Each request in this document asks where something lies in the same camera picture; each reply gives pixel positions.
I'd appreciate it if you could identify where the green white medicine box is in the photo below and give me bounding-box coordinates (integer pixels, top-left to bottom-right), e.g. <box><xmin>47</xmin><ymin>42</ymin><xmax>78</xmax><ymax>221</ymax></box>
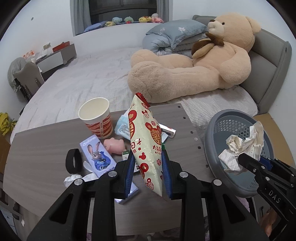
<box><xmin>122</xmin><ymin>150</ymin><xmax>130</xmax><ymax>161</ymax></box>

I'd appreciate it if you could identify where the white paper ball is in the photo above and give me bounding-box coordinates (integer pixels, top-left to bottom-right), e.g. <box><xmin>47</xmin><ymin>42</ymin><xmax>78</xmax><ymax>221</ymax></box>
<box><xmin>218</xmin><ymin>121</ymin><xmax>264</xmax><ymax>175</ymax></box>

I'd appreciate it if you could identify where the pink pig toy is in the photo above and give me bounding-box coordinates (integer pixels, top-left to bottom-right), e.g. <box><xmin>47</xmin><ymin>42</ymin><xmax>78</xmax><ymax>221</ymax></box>
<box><xmin>103</xmin><ymin>138</ymin><xmax>126</xmax><ymax>155</ymax></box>

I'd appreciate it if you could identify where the red patterned snack bag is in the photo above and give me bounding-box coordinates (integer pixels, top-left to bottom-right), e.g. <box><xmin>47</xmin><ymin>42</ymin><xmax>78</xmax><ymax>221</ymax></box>
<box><xmin>128</xmin><ymin>92</ymin><xmax>163</xmax><ymax>196</ymax></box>

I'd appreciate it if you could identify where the white red box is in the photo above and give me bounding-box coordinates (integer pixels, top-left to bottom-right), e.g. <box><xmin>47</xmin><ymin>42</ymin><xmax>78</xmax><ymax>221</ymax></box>
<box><xmin>159</xmin><ymin>124</ymin><xmax>176</xmax><ymax>138</ymax></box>

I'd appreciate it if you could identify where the light blue mask packet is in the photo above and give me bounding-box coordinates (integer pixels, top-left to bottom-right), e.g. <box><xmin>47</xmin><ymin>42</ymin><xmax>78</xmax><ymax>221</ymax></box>
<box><xmin>114</xmin><ymin>110</ymin><xmax>130</xmax><ymax>140</ymax></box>

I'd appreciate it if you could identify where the purple rabbit toothpaste box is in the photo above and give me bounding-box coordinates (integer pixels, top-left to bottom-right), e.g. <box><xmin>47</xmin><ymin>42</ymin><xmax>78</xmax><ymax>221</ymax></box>
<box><xmin>80</xmin><ymin>135</ymin><xmax>117</xmax><ymax>178</ymax></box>

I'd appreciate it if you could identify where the black elastic band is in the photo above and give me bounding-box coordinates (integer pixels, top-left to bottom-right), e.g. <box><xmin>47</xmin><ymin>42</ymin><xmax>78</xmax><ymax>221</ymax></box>
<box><xmin>65</xmin><ymin>149</ymin><xmax>82</xmax><ymax>174</ymax></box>

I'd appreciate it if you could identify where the red white paper cup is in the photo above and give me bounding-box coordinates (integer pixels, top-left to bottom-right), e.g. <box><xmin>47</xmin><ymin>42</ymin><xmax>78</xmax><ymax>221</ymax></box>
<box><xmin>78</xmin><ymin>97</ymin><xmax>113</xmax><ymax>139</ymax></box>

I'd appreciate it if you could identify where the white tissue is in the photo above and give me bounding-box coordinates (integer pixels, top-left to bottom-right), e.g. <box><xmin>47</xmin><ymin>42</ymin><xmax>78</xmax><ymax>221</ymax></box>
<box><xmin>63</xmin><ymin>161</ymin><xmax>99</xmax><ymax>188</ymax></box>

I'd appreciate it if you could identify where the grey perforated trash basket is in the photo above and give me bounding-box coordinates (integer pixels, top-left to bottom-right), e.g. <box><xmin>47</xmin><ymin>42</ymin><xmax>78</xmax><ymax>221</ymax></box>
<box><xmin>204</xmin><ymin>109</ymin><xmax>274</xmax><ymax>198</ymax></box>

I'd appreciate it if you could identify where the white checked bed sheet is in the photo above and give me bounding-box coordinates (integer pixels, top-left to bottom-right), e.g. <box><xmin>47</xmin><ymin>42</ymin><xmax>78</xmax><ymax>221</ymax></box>
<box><xmin>10</xmin><ymin>48</ymin><xmax>258</xmax><ymax>140</ymax></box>

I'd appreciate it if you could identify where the grey upholstered headboard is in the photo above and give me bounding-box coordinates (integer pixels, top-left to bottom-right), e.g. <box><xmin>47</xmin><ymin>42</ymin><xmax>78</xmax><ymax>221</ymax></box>
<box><xmin>193</xmin><ymin>13</ymin><xmax>292</xmax><ymax>114</ymax></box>

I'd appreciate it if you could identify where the large beige teddy bear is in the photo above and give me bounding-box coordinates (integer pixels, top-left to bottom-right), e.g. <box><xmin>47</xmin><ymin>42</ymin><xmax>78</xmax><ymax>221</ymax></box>
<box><xmin>127</xmin><ymin>13</ymin><xmax>261</xmax><ymax>103</ymax></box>

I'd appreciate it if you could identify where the rolled grey blue duvet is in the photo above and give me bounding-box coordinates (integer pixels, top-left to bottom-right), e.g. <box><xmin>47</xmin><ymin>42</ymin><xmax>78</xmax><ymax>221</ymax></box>
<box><xmin>142</xmin><ymin>34</ymin><xmax>194</xmax><ymax>58</ymax></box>

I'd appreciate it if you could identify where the yellow bag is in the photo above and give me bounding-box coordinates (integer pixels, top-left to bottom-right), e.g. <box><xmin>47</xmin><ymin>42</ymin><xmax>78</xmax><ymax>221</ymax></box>
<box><xmin>0</xmin><ymin>113</ymin><xmax>17</xmax><ymax>137</ymax></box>

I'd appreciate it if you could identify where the grey chair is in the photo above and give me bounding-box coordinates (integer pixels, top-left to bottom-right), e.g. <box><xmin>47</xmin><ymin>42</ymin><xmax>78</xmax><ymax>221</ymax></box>
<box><xmin>8</xmin><ymin>57</ymin><xmax>45</xmax><ymax>102</ymax></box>

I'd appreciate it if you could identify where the red box on desk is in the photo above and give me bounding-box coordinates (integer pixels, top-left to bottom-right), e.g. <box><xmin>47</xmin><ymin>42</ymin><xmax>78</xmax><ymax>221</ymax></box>
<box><xmin>52</xmin><ymin>41</ymin><xmax>70</xmax><ymax>53</ymax></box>

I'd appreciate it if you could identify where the grey flowered pillow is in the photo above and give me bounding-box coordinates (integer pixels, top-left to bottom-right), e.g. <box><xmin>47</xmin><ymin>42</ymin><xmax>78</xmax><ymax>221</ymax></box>
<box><xmin>146</xmin><ymin>19</ymin><xmax>207</xmax><ymax>49</ymax></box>

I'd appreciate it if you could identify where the row of plush toys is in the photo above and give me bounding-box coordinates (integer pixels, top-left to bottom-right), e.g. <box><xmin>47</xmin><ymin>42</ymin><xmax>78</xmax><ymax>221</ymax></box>
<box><xmin>104</xmin><ymin>13</ymin><xmax>165</xmax><ymax>27</ymax></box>

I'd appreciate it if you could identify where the grey curtain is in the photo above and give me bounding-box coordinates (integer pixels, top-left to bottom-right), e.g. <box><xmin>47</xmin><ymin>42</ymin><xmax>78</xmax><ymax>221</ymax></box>
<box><xmin>70</xmin><ymin>0</ymin><xmax>92</xmax><ymax>36</ymax></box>

